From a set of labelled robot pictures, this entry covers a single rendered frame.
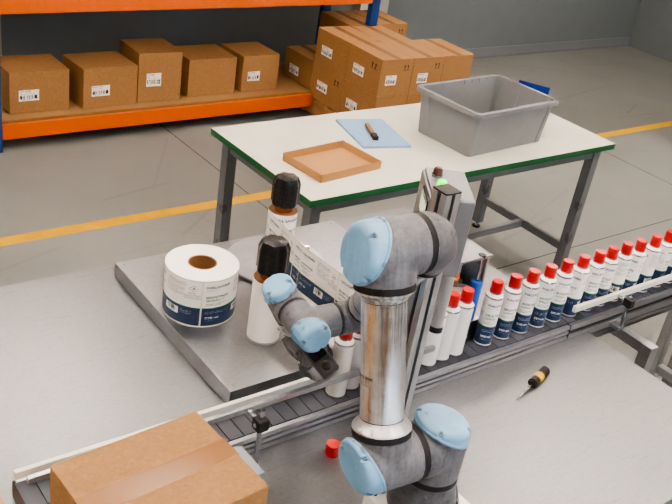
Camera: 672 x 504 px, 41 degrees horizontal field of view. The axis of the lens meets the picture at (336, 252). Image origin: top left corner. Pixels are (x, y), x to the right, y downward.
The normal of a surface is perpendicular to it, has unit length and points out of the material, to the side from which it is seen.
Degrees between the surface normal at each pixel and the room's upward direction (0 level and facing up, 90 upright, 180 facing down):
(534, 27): 90
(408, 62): 90
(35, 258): 0
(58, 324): 0
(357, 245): 83
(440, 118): 95
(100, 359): 0
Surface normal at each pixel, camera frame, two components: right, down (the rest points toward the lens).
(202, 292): 0.20, 0.50
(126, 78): 0.62, 0.46
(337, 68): -0.79, 0.18
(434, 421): 0.26, -0.87
